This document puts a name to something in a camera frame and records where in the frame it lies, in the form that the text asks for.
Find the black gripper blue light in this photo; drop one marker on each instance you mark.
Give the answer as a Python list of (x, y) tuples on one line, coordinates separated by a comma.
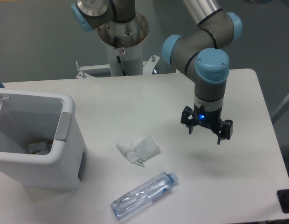
[(210, 120)]

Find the clear plastic water bottle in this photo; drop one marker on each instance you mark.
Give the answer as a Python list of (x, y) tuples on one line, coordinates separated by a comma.
[(143, 194)]

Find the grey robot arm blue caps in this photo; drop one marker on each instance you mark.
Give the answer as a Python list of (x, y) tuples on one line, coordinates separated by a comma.
[(199, 56)]

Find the trash inside the can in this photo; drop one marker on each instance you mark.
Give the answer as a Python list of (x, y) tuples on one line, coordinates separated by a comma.
[(40, 148)]

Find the white plastic trash can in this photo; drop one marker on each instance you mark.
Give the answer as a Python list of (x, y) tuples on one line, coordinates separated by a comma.
[(28, 117)]

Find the black clamp at table corner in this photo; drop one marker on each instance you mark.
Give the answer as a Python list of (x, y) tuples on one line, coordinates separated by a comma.
[(283, 197)]

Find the white right base bracket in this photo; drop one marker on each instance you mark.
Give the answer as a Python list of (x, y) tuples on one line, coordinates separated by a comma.
[(149, 66)]

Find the white base bracket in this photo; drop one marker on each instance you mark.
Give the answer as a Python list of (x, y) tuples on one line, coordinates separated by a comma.
[(93, 71), (149, 66)]

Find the white frame at right edge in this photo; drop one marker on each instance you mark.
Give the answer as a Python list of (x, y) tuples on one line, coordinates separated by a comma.
[(280, 109)]

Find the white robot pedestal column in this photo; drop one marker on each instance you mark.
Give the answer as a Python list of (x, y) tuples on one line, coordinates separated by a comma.
[(124, 44)]

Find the white left base bracket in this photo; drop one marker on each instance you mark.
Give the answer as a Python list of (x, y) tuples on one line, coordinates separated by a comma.
[(93, 71)]

